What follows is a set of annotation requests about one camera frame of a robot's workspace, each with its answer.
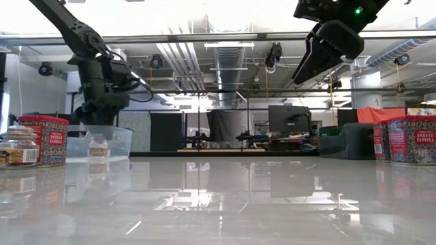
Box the ceiling light fixture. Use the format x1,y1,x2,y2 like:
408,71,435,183
204,41,255,50

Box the dark partition panel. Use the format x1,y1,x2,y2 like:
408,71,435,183
149,112,187,152

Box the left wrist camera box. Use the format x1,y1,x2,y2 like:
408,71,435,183
108,59,133,84

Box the overhead rig crossbar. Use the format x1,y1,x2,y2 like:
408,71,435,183
0,31,436,46

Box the orange cloth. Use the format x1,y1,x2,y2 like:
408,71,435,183
356,107,407,124

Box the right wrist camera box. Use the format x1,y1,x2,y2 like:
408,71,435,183
293,0,343,24

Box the gray partition panel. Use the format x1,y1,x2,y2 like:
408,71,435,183
118,112,151,152

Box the spiral ceiling duct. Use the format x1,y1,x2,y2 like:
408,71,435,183
366,16,436,68

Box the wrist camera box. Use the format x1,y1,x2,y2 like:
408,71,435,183
293,0,343,24
108,59,133,84

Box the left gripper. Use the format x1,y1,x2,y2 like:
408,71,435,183
69,63,132,142

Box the black ceiling camera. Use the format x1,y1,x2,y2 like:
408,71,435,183
264,42,283,69
37,61,55,77
394,53,411,67
149,53,164,70

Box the black cloth drape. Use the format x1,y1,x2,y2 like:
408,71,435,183
206,109,255,144

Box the silver ventilation duct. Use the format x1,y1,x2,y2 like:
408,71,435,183
213,46,247,108

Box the red smoked paprika tin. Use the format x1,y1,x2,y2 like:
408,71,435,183
18,114,69,167
373,119,392,163
387,115,436,166

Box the small black background monitor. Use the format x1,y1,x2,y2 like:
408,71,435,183
337,108,358,125

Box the background monitor back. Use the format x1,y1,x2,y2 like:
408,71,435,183
268,104,311,135

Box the dark gray plastic bin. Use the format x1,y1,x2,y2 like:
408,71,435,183
318,122,376,160

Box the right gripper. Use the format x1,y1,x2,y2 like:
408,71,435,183
293,0,391,86

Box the glass spice jar cork lid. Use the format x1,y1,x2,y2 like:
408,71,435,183
0,125,39,169
88,137,109,159

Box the white round column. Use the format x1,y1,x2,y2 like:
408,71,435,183
350,71,383,110
65,71,83,114

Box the small clear plastic bin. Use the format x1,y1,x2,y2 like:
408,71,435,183
66,125,134,163

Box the floral cloth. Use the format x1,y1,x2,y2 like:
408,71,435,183
407,108,436,116

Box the black aluminium table frame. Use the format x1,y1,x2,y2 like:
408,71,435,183
129,150,321,158

